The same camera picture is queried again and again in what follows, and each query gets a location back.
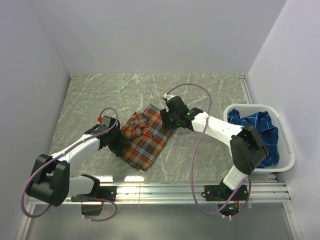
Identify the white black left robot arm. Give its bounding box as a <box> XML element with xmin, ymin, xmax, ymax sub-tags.
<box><xmin>25</xmin><ymin>115</ymin><xmax>125</xmax><ymax>207</ymax></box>

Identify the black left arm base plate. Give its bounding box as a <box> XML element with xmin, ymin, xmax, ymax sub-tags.
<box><xmin>70</xmin><ymin>186</ymin><xmax>117</xmax><ymax>202</ymax></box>

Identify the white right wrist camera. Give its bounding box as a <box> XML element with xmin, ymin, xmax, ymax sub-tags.
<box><xmin>163</xmin><ymin>93</ymin><xmax>175</xmax><ymax>102</ymax></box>

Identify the red plaid long sleeve shirt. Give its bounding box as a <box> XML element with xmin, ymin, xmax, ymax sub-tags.
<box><xmin>119</xmin><ymin>104</ymin><xmax>172</xmax><ymax>171</ymax></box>

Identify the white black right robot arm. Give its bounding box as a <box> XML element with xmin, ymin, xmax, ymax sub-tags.
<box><xmin>160</xmin><ymin>94</ymin><xmax>269</xmax><ymax>200</ymax></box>

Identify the aluminium mounting rail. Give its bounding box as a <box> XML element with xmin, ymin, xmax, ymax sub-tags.
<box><xmin>26</xmin><ymin>182</ymin><xmax>292</xmax><ymax>205</ymax></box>

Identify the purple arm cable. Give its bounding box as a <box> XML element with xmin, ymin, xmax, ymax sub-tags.
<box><xmin>19</xmin><ymin>107</ymin><xmax>120</xmax><ymax>222</ymax></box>
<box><xmin>166</xmin><ymin>83</ymin><xmax>252</xmax><ymax>218</ymax></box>

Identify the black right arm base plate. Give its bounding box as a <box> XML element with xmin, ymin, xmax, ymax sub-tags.
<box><xmin>201</xmin><ymin>184</ymin><xmax>249</xmax><ymax>201</ymax></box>

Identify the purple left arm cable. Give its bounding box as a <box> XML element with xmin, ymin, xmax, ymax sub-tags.
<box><xmin>19</xmin><ymin>107</ymin><xmax>120</xmax><ymax>222</ymax></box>

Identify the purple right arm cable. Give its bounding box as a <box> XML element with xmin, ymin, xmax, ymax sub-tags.
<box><xmin>166</xmin><ymin>83</ymin><xmax>252</xmax><ymax>218</ymax></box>

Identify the white plastic laundry basket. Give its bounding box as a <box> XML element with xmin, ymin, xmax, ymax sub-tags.
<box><xmin>223</xmin><ymin>103</ymin><xmax>296</xmax><ymax>175</ymax></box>

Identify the blue plaid shirt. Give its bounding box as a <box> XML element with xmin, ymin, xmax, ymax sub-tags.
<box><xmin>227</xmin><ymin>109</ymin><xmax>280</xmax><ymax>169</ymax></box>

